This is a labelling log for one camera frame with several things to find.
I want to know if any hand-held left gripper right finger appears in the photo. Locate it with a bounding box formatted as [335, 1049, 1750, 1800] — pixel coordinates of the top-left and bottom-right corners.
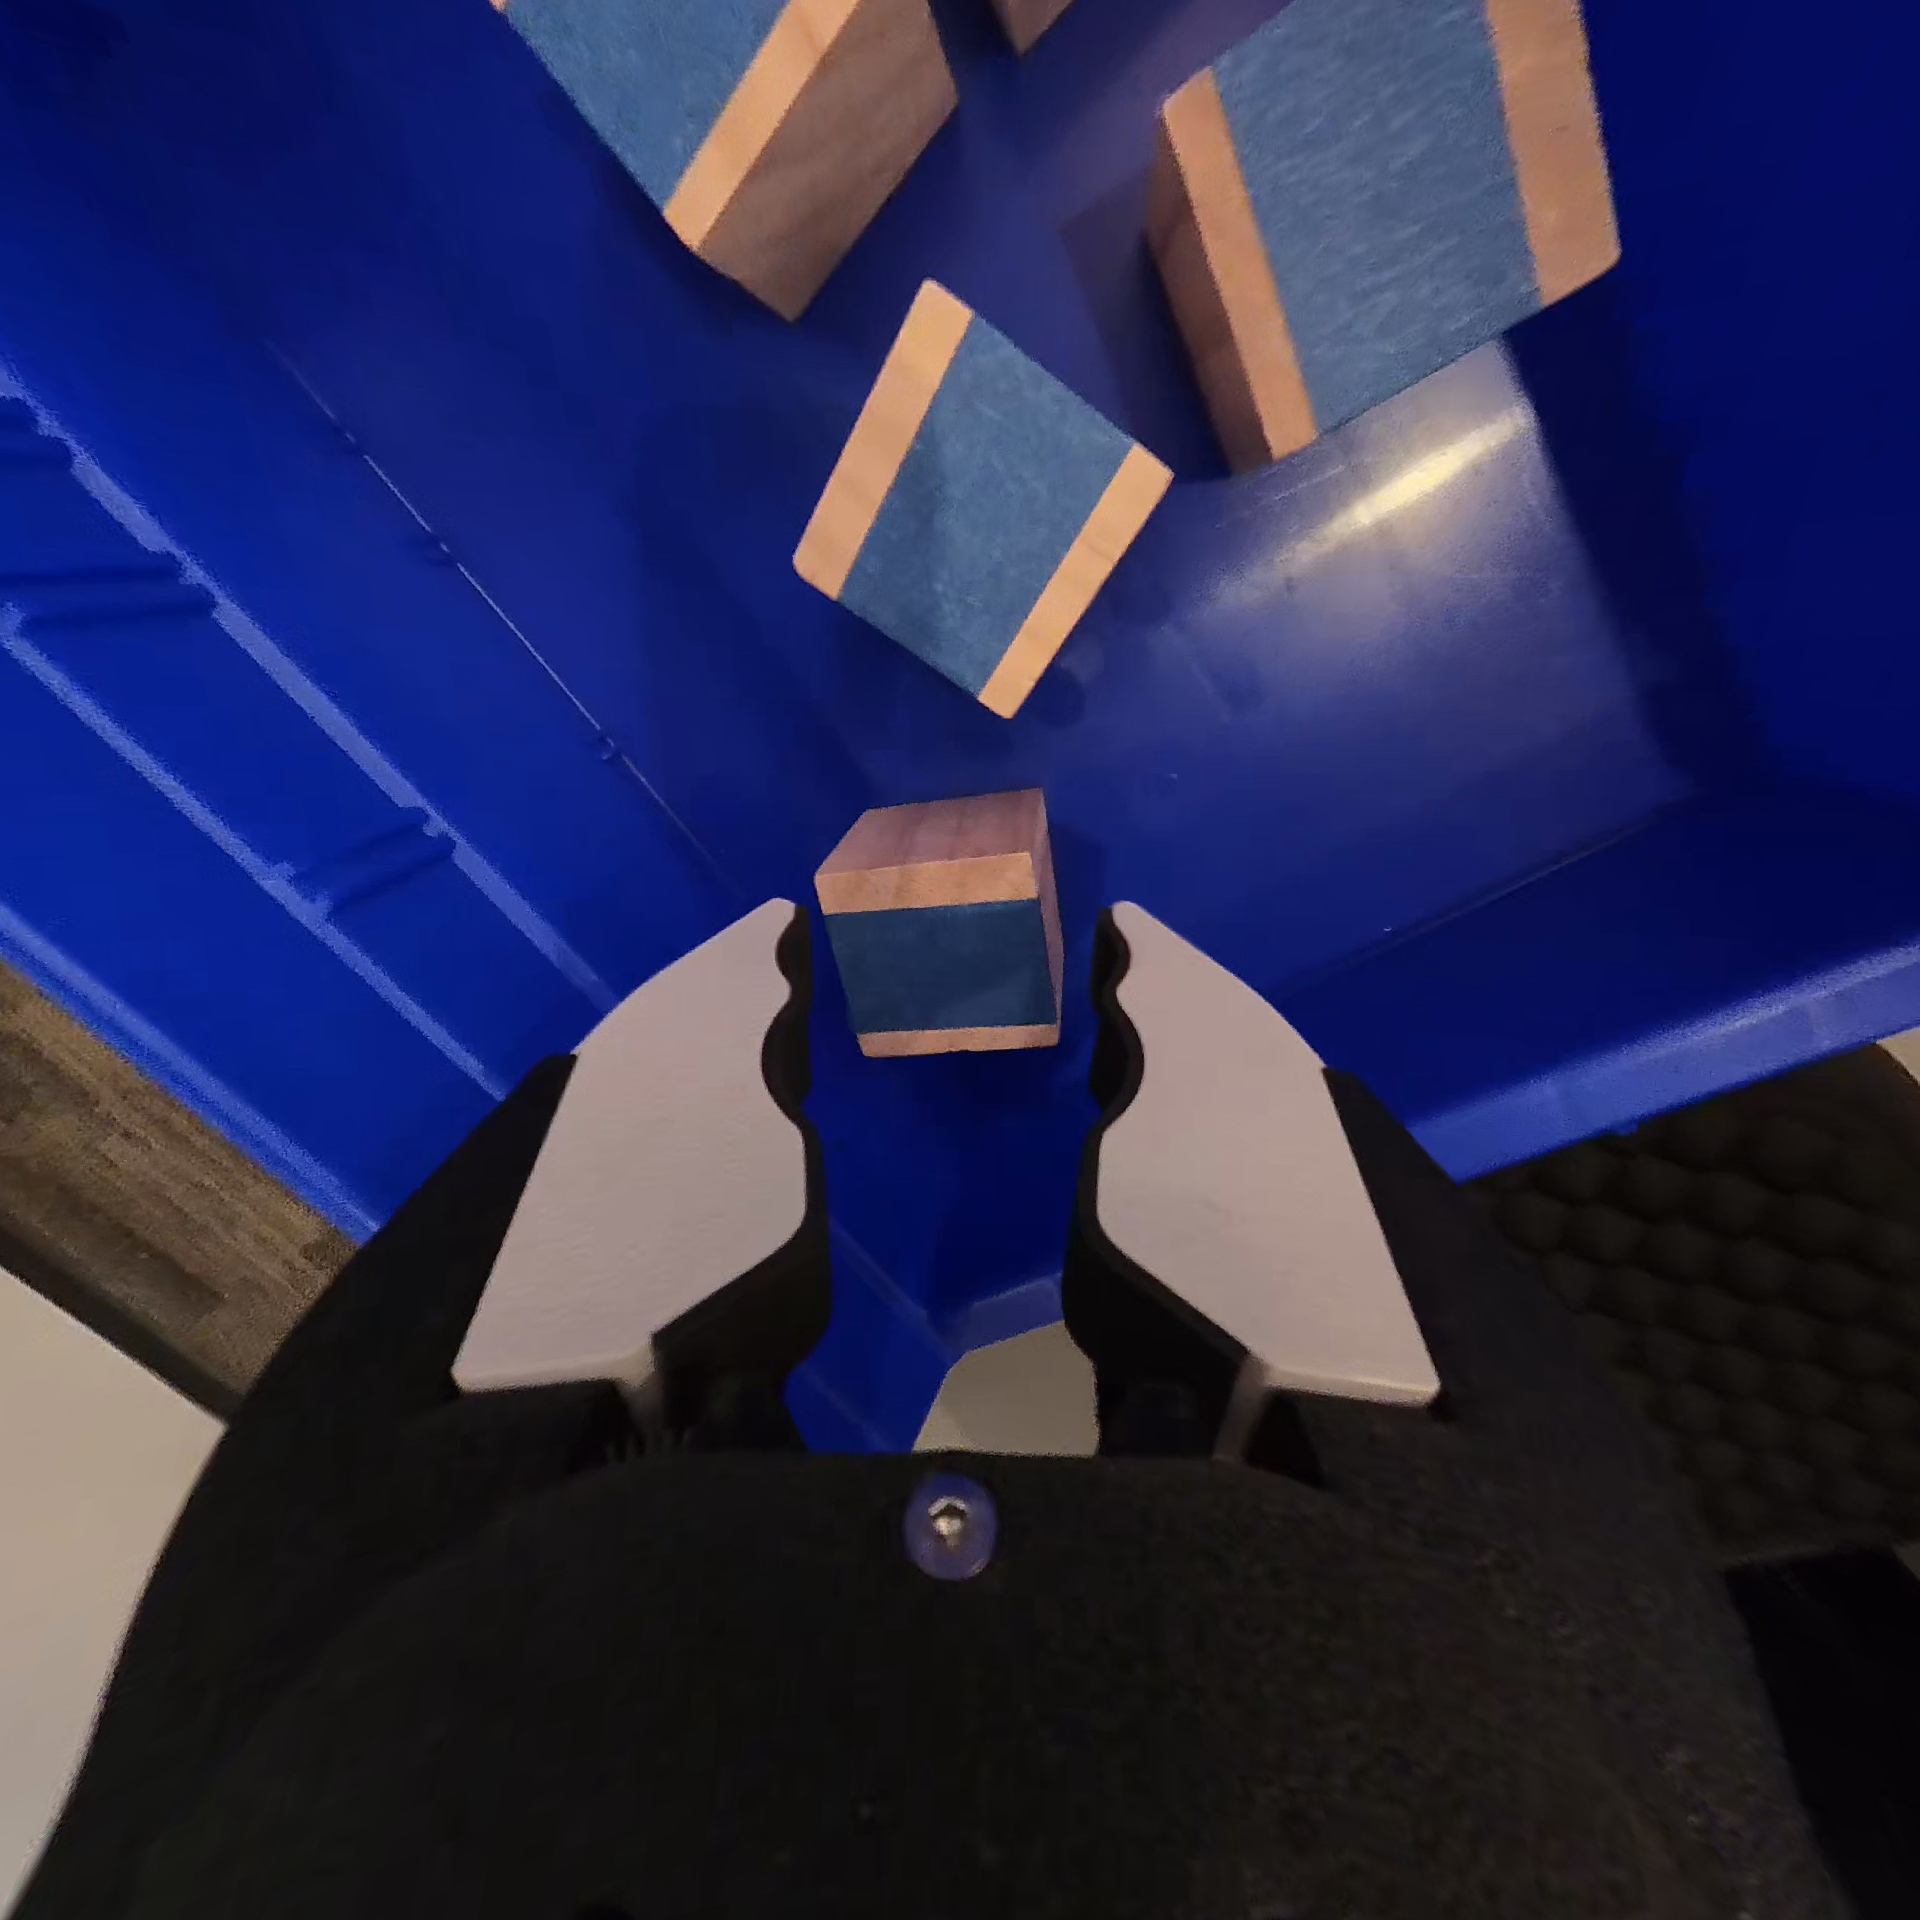
[1055, 901, 1444, 1470]

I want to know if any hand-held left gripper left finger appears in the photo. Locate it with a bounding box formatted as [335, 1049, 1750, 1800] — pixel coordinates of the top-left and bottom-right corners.
[454, 901, 831, 1462]

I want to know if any black textured pad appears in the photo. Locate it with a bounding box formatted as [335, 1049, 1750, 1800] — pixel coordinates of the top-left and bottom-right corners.
[1460, 1043, 1920, 1576]

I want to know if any blue plastic bin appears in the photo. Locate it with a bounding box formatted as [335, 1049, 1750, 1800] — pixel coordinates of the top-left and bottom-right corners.
[0, 0, 1920, 1462]

